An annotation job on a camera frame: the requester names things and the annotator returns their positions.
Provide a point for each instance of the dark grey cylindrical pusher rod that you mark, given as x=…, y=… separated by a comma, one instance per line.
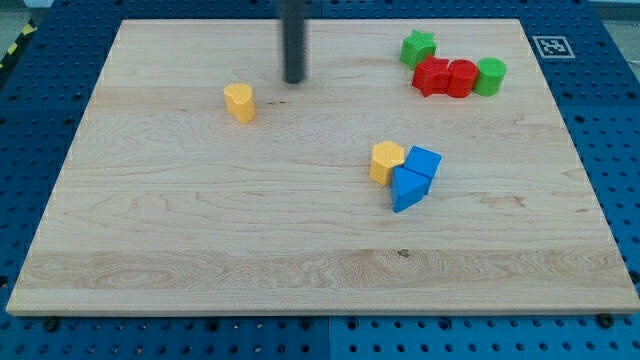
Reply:
x=292, y=16

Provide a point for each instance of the yellow heart block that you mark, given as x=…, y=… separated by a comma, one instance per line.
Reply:
x=240, y=101

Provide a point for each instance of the yellow hexagon block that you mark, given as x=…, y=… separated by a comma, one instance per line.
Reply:
x=385, y=157

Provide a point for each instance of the green star block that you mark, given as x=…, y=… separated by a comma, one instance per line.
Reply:
x=417, y=47

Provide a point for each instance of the red star block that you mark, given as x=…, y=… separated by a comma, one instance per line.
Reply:
x=432, y=76

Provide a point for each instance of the red cylinder block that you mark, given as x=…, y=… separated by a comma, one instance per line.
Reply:
x=463, y=74

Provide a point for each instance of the blue cube block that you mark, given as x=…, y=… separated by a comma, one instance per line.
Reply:
x=423, y=162

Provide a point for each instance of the green cylinder block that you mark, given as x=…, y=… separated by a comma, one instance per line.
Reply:
x=491, y=72

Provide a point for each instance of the blue triangle block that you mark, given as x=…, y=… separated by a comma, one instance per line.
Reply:
x=407, y=188

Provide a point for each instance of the light wooden board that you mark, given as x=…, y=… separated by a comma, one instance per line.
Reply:
x=168, y=206

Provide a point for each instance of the white fiducial marker tag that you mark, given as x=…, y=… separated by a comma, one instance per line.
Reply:
x=553, y=47

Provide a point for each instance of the yellow black hazard tape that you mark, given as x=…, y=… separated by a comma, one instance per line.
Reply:
x=17, y=48

